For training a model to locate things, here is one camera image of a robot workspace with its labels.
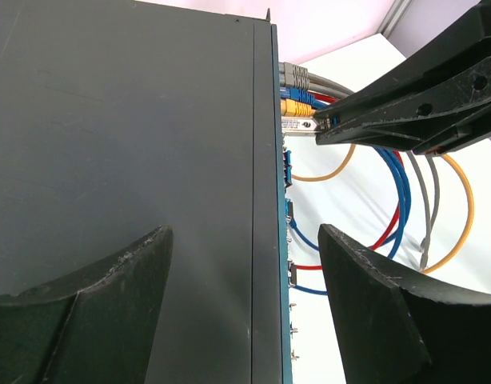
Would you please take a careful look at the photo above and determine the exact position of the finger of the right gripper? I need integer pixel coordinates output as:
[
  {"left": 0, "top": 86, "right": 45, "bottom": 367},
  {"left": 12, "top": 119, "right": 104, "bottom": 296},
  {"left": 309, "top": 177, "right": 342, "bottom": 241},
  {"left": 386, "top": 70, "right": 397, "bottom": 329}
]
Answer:
[{"left": 314, "top": 1, "right": 491, "bottom": 155}]

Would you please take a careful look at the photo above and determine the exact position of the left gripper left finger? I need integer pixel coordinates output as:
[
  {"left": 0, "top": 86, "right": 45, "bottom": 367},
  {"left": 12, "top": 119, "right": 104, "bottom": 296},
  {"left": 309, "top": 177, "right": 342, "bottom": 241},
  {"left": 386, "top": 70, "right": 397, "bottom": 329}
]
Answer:
[{"left": 0, "top": 226, "right": 174, "bottom": 383}]

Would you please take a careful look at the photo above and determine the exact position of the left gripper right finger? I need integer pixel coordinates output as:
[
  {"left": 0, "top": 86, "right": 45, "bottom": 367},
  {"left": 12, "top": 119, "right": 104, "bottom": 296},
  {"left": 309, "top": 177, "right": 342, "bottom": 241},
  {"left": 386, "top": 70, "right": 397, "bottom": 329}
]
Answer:
[{"left": 318, "top": 224, "right": 491, "bottom": 383}]

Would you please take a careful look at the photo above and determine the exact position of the yellow patch cable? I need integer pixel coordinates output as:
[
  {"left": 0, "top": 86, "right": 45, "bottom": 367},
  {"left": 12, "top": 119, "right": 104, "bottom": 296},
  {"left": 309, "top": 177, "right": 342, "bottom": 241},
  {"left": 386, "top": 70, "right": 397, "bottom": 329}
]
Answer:
[{"left": 279, "top": 98, "right": 476, "bottom": 275}]

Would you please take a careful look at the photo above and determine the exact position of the long grey patch cable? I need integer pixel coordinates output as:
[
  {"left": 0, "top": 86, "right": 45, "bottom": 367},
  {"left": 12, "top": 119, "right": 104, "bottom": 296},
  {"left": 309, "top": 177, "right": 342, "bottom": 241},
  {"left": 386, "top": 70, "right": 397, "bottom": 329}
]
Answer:
[{"left": 278, "top": 73, "right": 441, "bottom": 253}]

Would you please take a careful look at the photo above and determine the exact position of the red patch cable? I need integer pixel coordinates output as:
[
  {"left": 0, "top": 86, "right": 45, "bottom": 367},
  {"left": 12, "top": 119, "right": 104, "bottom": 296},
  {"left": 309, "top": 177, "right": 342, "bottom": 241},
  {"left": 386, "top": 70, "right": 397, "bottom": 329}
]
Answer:
[{"left": 295, "top": 90, "right": 405, "bottom": 271}]

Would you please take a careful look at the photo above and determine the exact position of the blue plugged patch cable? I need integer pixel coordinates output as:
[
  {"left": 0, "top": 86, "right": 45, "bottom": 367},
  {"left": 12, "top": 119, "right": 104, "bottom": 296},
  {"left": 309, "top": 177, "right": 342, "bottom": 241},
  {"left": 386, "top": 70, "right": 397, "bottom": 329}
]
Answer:
[{"left": 293, "top": 94, "right": 413, "bottom": 296}]

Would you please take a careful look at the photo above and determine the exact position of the orange plugged patch cable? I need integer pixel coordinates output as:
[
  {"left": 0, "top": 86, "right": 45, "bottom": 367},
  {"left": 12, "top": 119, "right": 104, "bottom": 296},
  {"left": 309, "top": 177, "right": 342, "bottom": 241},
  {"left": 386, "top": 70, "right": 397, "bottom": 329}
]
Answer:
[{"left": 290, "top": 143, "right": 357, "bottom": 183}]

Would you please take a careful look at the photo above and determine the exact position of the dark grey network switch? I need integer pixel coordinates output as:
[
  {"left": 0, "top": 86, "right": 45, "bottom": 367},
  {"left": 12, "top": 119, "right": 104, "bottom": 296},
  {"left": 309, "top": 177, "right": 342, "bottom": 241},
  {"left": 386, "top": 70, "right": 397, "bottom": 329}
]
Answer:
[{"left": 0, "top": 1, "right": 293, "bottom": 383}]

